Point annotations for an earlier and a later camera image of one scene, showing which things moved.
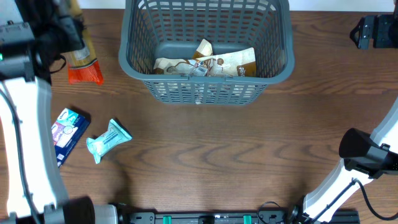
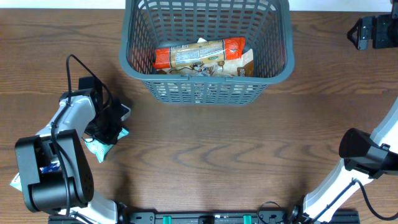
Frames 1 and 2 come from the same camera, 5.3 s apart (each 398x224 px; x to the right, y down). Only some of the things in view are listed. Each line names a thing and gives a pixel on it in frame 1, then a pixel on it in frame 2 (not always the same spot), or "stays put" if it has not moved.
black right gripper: (385, 23) stays put
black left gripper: (66, 23) → (110, 134)
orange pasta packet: (84, 67) → (199, 53)
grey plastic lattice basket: (152, 30) stays put
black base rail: (295, 216) stays put
